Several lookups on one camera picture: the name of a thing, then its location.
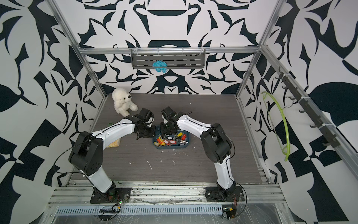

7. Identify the teal plastic storage box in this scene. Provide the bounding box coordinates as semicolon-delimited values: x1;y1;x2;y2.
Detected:
152;126;190;150

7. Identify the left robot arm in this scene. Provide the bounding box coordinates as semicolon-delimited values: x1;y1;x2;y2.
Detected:
69;108;155;194

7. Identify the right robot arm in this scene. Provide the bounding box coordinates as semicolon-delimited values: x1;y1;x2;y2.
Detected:
160;107;235;190

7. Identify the yellow sponge packet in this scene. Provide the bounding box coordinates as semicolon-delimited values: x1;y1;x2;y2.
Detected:
107;138;121;148

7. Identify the white teddy bear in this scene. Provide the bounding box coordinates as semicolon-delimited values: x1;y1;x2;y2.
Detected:
112;88;138;117

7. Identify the teal scrunchie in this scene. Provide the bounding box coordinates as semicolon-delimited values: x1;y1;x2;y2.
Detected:
152;60;168;73

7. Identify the grey slotted wall shelf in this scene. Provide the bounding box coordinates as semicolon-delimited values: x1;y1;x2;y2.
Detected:
131;48;206;69

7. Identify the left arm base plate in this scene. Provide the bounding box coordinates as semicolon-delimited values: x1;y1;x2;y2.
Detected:
90;187;131;204

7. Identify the white slotted cable duct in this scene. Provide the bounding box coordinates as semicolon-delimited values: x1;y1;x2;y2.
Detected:
56;204;223;216

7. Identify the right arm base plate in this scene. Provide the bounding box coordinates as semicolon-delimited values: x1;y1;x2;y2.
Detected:
205;186;245;202

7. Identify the green hose loop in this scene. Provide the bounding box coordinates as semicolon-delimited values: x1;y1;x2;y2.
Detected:
261;91;291;162

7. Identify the dark wall hook rail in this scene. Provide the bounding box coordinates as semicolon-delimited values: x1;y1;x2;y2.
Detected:
276;67;341;148

